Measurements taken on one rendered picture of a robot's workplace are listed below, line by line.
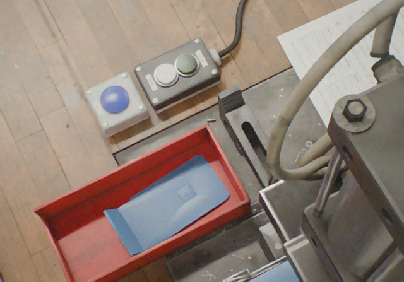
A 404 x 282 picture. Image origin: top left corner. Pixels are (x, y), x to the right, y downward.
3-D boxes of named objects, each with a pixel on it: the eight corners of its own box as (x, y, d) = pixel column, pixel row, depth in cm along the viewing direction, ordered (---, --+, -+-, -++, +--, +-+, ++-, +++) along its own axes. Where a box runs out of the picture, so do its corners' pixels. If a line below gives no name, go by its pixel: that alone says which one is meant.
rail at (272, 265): (250, 276, 94) (250, 273, 91) (346, 227, 95) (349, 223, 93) (252, 281, 94) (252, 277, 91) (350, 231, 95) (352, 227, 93)
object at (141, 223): (106, 216, 103) (102, 211, 101) (201, 154, 106) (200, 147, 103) (133, 260, 101) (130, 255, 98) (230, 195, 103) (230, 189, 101)
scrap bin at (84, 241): (43, 219, 104) (31, 209, 99) (209, 137, 107) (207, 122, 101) (78, 301, 100) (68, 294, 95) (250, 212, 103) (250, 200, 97)
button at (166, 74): (153, 75, 109) (151, 69, 107) (172, 66, 109) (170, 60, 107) (162, 91, 108) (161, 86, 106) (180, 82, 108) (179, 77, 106)
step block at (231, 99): (219, 117, 108) (217, 93, 99) (238, 108, 108) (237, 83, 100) (240, 156, 106) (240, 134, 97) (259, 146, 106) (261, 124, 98)
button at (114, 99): (97, 97, 108) (95, 92, 106) (123, 85, 108) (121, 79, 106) (109, 121, 107) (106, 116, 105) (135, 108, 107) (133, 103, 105)
